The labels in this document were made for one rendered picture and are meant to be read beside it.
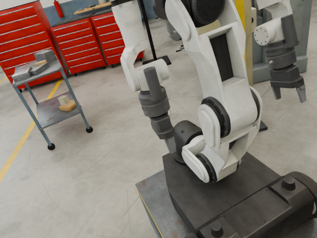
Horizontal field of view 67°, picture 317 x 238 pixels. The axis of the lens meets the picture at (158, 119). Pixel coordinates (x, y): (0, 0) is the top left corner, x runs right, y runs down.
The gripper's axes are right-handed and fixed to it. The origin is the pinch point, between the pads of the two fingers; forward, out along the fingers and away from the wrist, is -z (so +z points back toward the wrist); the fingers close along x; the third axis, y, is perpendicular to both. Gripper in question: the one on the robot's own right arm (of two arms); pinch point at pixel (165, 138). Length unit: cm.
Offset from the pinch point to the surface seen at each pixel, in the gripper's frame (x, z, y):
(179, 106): -183, -82, 64
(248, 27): -99, 2, 109
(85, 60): -427, -33, -24
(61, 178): -139, -84, -82
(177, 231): -8, -56, -6
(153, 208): -26, -54, -12
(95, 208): -85, -89, -53
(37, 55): -242, 18, -68
